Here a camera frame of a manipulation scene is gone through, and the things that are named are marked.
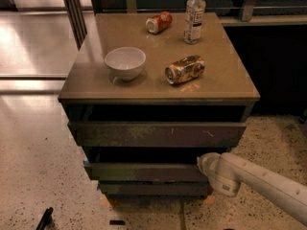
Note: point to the top drawer front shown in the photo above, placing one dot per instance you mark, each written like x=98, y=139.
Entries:
x=157, y=135

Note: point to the black object on floor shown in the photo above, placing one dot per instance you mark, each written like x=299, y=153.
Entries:
x=46, y=219

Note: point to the gold crushed soda can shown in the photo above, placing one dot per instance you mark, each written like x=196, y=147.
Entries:
x=184, y=70

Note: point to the clear plastic water bottle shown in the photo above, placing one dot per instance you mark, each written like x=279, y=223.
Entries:
x=193, y=20

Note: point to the white ceramic bowl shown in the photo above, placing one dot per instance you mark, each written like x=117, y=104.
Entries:
x=125, y=63

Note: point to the brown three-drawer cabinet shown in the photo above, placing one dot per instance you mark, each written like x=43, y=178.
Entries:
x=223, y=93

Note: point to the bottom drawer front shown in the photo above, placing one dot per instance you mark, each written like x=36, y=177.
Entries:
x=185, y=189

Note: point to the drawer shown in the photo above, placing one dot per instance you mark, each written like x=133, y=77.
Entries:
x=144, y=172
x=157, y=135
x=185, y=189

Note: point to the red soda can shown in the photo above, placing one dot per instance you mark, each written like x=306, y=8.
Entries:
x=159, y=22

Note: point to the black tape floor marker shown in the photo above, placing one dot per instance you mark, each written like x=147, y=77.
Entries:
x=116, y=222

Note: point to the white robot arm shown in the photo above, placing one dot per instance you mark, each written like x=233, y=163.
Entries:
x=226, y=172

